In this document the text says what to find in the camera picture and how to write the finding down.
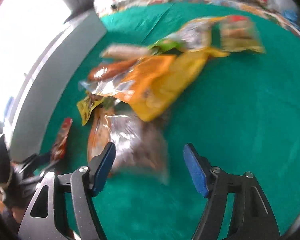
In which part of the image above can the yellow snack bag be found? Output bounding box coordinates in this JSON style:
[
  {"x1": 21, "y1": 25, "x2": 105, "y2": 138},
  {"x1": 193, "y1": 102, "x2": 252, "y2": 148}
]
[{"x1": 130, "y1": 47, "x2": 230, "y2": 122}]

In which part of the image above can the orange snack bag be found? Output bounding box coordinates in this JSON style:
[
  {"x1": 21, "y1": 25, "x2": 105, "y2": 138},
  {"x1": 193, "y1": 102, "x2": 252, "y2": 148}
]
[{"x1": 79, "y1": 55, "x2": 176, "y2": 103}]

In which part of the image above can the red snack packet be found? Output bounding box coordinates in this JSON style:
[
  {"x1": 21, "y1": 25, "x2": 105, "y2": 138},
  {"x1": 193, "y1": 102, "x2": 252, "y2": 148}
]
[{"x1": 50, "y1": 118, "x2": 73, "y2": 162}]

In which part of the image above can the small yellow snack packet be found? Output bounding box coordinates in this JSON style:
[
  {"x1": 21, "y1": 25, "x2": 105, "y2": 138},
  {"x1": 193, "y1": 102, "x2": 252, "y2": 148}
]
[{"x1": 76, "y1": 94, "x2": 104, "y2": 126}]

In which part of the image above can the silver foil snack bag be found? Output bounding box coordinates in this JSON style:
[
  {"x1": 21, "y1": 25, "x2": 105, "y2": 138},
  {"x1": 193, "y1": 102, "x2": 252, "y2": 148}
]
[{"x1": 176, "y1": 17, "x2": 223, "y2": 51}]

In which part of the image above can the brown sausage packet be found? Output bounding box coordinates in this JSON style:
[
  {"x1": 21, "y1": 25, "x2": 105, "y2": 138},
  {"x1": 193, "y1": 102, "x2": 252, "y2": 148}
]
[{"x1": 88, "y1": 59, "x2": 138, "y2": 81}]

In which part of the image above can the green snack packet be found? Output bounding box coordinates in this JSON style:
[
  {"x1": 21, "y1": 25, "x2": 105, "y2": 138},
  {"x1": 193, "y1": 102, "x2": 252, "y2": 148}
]
[{"x1": 148, "y1": 38, "x2": 184, "y2": 55}]

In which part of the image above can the white storage box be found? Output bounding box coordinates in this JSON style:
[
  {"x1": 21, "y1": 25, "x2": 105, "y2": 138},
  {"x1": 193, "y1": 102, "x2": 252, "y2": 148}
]
[{"x1": 5, "y1": 10, "x2": 107, "y2": 162}]

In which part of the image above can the green velvet cloth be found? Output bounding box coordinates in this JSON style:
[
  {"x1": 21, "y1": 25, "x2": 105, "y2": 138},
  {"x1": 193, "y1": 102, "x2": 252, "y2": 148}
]
[{"x1": 40, "y1": 2, "x2": 300, "y2": 239}]

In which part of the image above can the yellow red chip bag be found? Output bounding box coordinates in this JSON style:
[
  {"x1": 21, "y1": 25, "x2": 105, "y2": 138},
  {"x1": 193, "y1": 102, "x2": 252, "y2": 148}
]
[{"x1": 219, "y1": 15, "x2": 265, "y2": 53}]

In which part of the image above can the beige cracker packet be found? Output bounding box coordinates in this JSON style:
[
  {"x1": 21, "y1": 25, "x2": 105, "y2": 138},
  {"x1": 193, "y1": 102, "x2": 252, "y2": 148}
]
[{"x1": 100, "y1": 43, "x2": 154, "y2": 60}]

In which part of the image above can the clear brown nut snack bag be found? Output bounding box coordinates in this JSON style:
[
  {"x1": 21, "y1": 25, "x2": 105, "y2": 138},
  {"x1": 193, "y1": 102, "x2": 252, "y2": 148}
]
[{"x1": 87, "y1": 108, "x2": 168, "y2": 184}]

